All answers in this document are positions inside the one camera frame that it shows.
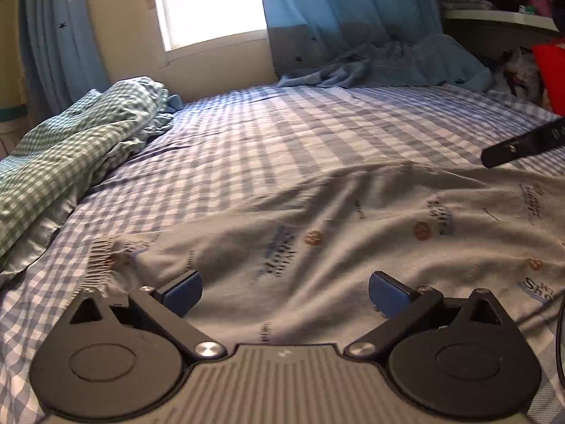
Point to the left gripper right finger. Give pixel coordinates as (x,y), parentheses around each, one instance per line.
(461,358)

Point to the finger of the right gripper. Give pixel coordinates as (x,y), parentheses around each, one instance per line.
(537,141)

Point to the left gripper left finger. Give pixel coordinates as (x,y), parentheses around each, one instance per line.
(122,359)

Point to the grey printed pants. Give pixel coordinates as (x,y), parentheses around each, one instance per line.
(294,266)

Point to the crumpled patterned cloth by shelf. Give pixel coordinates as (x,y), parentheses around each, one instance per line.
(516,73)

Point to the red bag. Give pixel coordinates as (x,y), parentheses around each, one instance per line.
(550,59)

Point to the white shelf board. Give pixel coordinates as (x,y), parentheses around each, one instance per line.
(517,18)

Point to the green checked quilt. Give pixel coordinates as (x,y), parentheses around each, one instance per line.
(57,161)

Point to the blue checked bed sheet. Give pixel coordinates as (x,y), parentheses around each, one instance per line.
(222,149)

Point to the blue star curtain right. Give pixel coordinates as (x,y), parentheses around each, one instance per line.
(309,33)

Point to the blue curtain left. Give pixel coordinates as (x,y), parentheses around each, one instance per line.
(61,59)

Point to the window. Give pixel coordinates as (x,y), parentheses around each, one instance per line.
(201,24)

